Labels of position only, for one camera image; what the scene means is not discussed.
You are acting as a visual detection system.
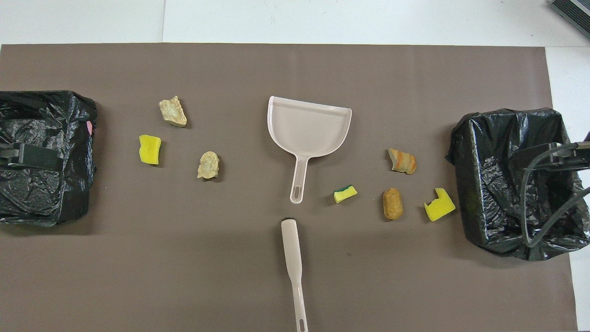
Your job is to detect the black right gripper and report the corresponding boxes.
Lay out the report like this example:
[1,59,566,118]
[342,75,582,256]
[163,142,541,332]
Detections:
[508,141,590,172]

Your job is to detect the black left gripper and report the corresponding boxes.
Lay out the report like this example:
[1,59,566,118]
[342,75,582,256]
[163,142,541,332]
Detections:
[0,142,64,172]

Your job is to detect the plain yellow sponge piece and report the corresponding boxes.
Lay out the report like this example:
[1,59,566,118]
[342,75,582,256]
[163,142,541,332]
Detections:
[139,134,162,166]

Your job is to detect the notched yellow sponge piece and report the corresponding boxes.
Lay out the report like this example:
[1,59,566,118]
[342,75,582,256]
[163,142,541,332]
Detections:
[424,187,456,222]

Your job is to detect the beige foam chunk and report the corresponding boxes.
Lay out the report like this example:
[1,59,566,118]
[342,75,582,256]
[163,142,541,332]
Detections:
[159,95,188,128]
[197,151,220,180]

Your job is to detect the striped croissant piece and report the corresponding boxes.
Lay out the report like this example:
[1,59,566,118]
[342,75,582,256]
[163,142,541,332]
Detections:
[387,148,417,175]

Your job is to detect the brown oval bread roll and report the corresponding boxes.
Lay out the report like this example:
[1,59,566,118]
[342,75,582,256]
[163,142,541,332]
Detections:
[382,187,404,221]

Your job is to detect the small yellow green sponge piece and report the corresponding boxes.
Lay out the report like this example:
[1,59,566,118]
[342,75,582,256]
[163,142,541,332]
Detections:
[333,184,359,204]

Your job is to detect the beige plastic dustpan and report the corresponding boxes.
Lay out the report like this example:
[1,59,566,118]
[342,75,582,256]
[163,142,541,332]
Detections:
[267,95,353,205]

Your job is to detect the beige hand brush black bristles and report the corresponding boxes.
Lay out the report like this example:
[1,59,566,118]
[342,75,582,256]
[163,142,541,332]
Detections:
[281,217,309,332]

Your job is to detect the bin with black plastic bag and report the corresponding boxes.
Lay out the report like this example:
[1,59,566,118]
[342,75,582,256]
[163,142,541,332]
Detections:
[445,108,590,262]
[0,90,98,227]

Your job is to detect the dark ribbed device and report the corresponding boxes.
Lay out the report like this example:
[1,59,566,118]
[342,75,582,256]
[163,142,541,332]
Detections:
[549,0,590,40]

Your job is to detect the brown table mat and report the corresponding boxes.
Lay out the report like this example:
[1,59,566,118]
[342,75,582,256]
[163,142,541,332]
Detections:
[0,43,578,332]

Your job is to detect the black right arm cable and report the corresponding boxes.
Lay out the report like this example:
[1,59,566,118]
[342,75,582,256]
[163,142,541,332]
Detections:
[519,142,590,249]

